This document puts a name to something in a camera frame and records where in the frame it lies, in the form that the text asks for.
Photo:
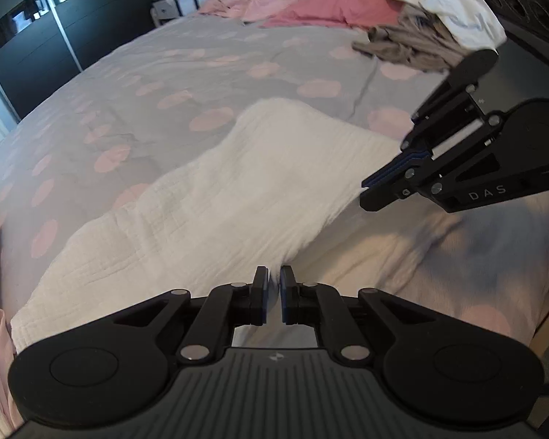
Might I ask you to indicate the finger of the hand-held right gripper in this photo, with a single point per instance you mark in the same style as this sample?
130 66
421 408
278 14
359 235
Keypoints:
434 109
393 187

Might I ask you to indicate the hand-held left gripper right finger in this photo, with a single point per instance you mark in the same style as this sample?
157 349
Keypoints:
285 297

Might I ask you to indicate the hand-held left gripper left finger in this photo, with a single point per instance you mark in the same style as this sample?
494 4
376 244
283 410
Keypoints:
264 297

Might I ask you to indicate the white crinkled muslin cloth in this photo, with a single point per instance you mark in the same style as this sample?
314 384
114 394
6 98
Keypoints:
210 201

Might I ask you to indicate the tan garment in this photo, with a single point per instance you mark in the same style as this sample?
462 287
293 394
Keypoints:
407 41

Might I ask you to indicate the white garment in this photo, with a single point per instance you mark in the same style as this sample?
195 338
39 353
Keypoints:
457 4

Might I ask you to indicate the dark pink pillow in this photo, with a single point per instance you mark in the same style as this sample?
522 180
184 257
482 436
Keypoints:
338 7

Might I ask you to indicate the light pink printed pillow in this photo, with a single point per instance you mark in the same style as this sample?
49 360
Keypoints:
256 0

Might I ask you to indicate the grey duvet with pink dots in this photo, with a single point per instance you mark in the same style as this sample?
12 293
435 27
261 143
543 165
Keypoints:
119 100

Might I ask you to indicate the white bedside shelf unit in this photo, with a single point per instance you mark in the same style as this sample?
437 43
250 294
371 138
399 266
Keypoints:
187 2

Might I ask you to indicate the black wardrobe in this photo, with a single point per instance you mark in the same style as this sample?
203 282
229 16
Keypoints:
96 18

